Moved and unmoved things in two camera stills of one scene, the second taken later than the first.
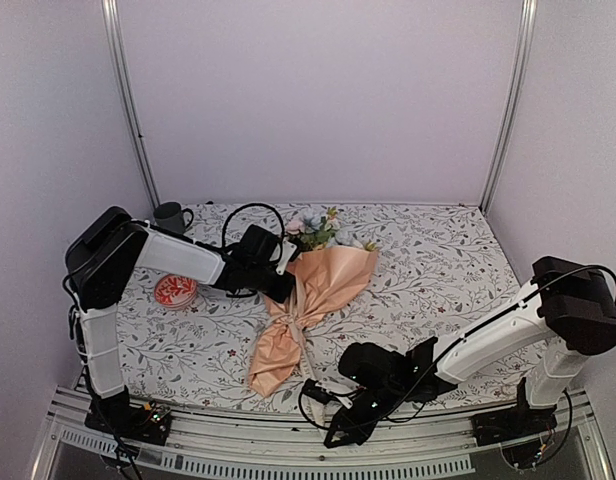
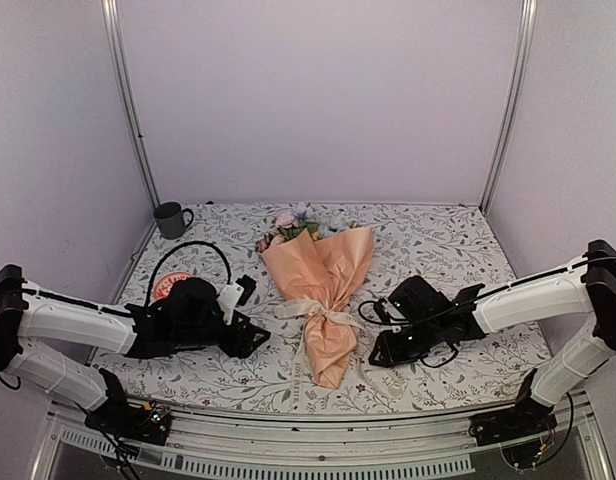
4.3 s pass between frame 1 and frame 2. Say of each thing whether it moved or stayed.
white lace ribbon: moved
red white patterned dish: stayed
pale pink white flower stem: moved
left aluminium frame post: stayed
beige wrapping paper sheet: moved
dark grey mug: stayed
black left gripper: moved
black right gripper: moved
